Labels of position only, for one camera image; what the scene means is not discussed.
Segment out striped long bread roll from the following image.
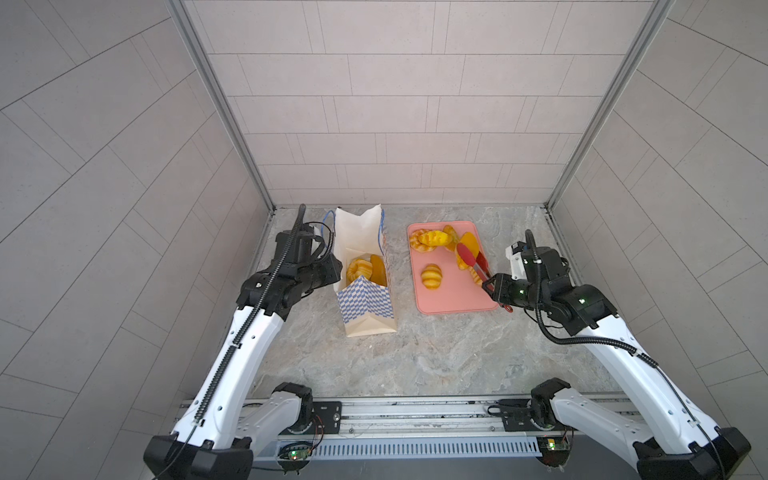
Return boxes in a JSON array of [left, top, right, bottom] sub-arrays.
[[469, 268, 483, 286]]

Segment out red metal tongs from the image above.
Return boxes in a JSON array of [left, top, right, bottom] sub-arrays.
[[456, 242, 493, 292]]

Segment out brown oval bread roll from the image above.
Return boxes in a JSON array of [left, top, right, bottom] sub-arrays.
[[455, 231, 480, 270]]

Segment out blue checkered paper bag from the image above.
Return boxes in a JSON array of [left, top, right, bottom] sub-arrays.
[[331, 205, 398, 337]]

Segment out long yellow baguette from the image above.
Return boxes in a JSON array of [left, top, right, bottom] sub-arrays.
[[370, 254, 388, 287]]

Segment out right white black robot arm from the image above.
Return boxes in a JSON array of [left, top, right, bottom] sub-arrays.
[[482, 274, 751, 479]]

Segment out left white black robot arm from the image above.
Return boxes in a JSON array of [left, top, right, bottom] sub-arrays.
[[143, 256, 342, 479]]

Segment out twisted yellow pretzel bread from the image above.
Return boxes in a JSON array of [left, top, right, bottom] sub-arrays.
[[409, 225, 459, 253]]

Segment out pink plastic tray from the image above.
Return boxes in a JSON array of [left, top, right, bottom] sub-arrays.
[[409, 247, 498, 315]]

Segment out small striped round bun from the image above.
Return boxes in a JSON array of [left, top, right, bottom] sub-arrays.
[[420, 264, 443, 290]]

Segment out right green circuit board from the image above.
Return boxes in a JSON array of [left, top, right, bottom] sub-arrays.
[[536, 437, 571, 468]]

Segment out green circuit board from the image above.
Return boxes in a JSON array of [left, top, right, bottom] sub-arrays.
[[536, 437, 571, 468], [277, 441, 314, 463]]

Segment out left green circuit board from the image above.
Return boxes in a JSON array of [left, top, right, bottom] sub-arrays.
[[277, 441, 314, 463]]

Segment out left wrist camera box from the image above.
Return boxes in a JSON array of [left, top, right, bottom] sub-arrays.
[[274, 224, 326, 266]]

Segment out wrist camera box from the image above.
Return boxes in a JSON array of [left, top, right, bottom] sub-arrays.
[[505, 241, 570, 281], [274, 224, 326, 266]]

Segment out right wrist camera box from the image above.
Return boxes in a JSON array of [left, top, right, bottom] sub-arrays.
[[505, 241, 570, 281]]

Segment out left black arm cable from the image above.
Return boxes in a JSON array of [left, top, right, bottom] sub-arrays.
[[153, 203, 335, 480]]

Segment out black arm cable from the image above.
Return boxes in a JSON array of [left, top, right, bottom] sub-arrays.
[[153, 203, 335, 480], [523, 229, 727, 480]]

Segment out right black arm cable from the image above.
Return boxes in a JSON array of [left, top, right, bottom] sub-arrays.
[[523, 229, 727, 480]]

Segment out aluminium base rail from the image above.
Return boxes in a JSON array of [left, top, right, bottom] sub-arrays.
[[164, 392, 672, 462]]

